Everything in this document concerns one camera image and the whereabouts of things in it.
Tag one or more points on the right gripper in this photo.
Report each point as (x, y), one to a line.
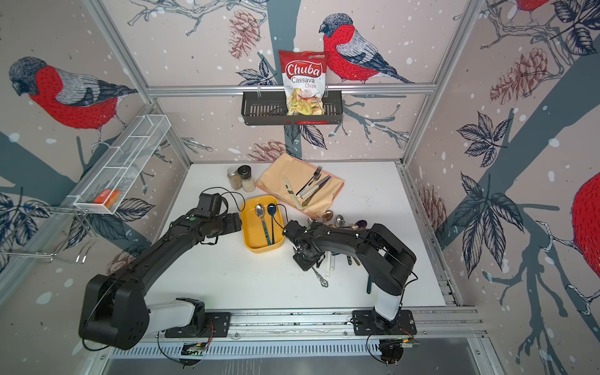
(303, 266)

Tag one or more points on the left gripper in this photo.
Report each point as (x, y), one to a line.
(234, 223)

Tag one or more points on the white plastic spoon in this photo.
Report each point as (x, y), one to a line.
(329, 264)

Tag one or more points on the copper rose gold spoon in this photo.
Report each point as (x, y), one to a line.
(327, 217)

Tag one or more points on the yellow plastic storage box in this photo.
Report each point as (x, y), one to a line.
(261, 224)

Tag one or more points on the green handled steel spoon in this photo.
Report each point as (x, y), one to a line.
(260, 212)

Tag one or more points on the blue metal spoon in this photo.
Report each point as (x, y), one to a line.
(272, 210)

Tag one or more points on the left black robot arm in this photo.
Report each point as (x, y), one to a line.
(114, 311)

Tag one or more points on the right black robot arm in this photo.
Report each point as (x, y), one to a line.
(387, 260)

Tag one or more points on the orange box on shelf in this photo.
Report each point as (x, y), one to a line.
(107, 198)

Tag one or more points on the glass spice jar brown contents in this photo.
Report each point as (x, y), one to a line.
(234, 178)

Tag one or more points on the glass spice jar black lid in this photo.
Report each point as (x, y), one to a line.
(246, 175)

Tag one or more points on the beige cloth napkin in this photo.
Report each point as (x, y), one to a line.
(298, 173)

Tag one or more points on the red cassava chips bag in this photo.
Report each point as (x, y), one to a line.
(304, 77)

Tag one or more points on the pink handled steel spoon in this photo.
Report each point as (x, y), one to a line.
(339, 221)

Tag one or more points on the cream handled knife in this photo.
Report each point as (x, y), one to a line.
(292, 194)

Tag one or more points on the dark green handled spoon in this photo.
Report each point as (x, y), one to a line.
(369, 285)

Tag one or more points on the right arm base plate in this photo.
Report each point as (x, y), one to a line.
(367, 322)

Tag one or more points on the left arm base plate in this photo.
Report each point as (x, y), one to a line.
(208, 325)

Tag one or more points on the white wire shelf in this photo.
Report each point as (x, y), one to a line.
(126, 161)

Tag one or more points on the wire hook rack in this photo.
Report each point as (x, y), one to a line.
(47, 234)

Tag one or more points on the aluminium frame rail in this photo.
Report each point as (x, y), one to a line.
(334, 324)

